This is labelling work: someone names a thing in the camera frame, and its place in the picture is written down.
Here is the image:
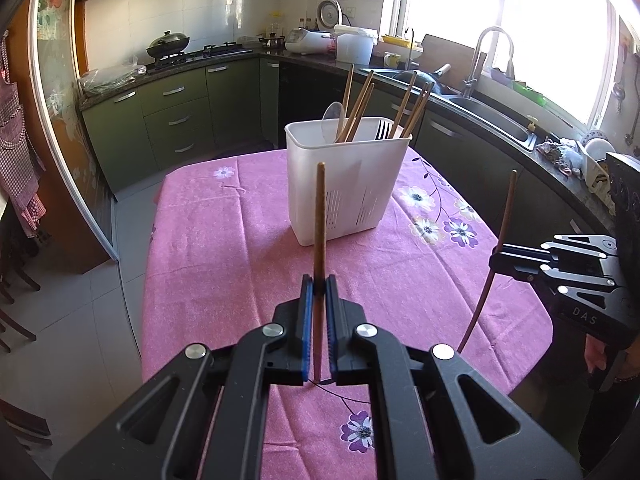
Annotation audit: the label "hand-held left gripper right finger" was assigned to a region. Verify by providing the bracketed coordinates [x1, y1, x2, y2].
[325, 274, 583, 480]

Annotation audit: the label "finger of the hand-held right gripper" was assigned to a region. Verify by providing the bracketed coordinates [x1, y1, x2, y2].
[489, 243, 616, 292]
[541, 234, 619, 261]

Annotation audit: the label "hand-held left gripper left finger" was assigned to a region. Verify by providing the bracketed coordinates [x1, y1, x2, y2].
[52, 274, 315, 480]

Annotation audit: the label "long brown chopstick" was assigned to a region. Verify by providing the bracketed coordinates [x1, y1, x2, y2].
[457, 170, 518, 353]
[312, 161, 328, 383]

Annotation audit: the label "white plastic utensil holder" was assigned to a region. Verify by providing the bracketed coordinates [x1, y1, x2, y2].
[285, 116, 413, 247]

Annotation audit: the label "bunch of wooden chopsticks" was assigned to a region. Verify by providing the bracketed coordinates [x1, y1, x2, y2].
[336, 64, 436, 143]

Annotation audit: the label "person's right hand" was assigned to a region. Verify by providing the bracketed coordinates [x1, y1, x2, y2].
[584, 339, 608, 375]

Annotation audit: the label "dark stone countertop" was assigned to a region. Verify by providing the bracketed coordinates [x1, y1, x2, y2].
[77, 47, 618, 221]

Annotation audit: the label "white dish rack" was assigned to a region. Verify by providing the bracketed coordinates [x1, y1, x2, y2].
[575, 130, 621, 206]

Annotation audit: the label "crumpled cloth rag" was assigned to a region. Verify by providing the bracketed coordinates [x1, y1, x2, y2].
[536, 137, 583, 176]

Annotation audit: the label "pink floral tablecloth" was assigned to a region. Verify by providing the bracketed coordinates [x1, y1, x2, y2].
[141, 147, 555, 480]

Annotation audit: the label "person's dark clothing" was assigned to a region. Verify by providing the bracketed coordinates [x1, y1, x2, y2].
[577, 335, 640, 473]

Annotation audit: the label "steel kitchen sink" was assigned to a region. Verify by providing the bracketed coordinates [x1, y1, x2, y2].
[372, 67, 538, 153]

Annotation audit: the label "green plastic tray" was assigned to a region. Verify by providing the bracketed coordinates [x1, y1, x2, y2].
[490, 67, 547, 106]

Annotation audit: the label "tall steel faucet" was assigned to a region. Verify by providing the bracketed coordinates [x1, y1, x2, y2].
[461, 26, 516, 100]

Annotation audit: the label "white plastic spoon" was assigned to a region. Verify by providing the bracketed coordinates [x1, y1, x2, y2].
[321, 101, 347, 143]

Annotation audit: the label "kitchen window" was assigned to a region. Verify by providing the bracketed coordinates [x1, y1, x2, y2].
[380, 0, 621, 128]

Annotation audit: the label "wooden cutting board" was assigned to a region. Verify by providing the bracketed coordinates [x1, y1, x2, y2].
[422, 34, 476, 93]

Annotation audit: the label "yellow tray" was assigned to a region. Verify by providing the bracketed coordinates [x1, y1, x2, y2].
[381, 35, 423, 50]

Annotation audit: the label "green lower kitchen cabinets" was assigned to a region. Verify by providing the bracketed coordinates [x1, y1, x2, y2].
[80, 57, 618, 281]

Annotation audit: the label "white plastic bucket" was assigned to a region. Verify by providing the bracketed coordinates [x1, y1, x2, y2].
[335, 25, 378, 65]

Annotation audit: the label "white rice cooker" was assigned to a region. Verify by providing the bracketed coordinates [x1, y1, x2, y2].
[285, 29, 335, 56]

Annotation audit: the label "black gas stove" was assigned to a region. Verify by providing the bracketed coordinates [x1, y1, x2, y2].
[147, 42, 255, 68]

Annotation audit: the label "dark wooden chairs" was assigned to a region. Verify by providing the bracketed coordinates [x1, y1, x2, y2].
[0, 195, 51, 356]

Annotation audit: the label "open round cooker lid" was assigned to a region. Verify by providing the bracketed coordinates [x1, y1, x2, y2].
[316, 0, 344, 28]

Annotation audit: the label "glass cabinet door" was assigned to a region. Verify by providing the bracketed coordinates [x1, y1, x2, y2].
[30, 0, 121, 261]

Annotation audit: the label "clear plastic bag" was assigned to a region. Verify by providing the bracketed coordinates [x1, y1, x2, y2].
[77, 62, 148, 98]

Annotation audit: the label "black wok with lid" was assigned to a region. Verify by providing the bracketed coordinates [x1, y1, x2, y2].
[146, 31, 192, 59]

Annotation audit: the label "red checked apron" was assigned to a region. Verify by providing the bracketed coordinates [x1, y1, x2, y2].
[0, 30, 47, 238]

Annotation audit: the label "black wok with handle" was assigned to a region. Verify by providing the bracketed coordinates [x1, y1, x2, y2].
[392, 63, 453, 96]

